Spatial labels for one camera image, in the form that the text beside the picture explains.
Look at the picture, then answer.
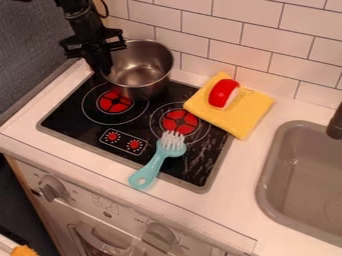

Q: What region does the red and white toy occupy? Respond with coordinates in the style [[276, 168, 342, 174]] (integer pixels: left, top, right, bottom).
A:
[[207, 78, 242, 111]]

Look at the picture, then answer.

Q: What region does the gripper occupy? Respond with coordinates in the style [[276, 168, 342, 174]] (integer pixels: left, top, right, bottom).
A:
[[58, 27, 129, 77]]

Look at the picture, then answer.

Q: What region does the silver pot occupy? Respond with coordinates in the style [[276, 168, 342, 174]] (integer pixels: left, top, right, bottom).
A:
[[100, 38, 176, 101]]

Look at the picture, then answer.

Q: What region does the yellow cloth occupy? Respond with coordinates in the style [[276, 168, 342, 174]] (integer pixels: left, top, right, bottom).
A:
[[181, 71, 277, 141]]

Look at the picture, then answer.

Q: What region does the toy sink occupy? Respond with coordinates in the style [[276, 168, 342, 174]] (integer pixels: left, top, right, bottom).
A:
[[255, 119, 342, 248]]

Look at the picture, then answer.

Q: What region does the light blue toy brush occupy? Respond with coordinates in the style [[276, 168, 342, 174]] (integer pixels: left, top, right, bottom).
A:
[[126, 130, 189, 191]]

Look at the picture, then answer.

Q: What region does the toy stove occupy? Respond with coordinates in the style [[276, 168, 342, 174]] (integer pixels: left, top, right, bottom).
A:
[[36, 71, 236, 195]]

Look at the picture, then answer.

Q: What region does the tap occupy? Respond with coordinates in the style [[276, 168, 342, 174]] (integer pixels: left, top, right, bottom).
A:
[[324, 101, 342, 141]]

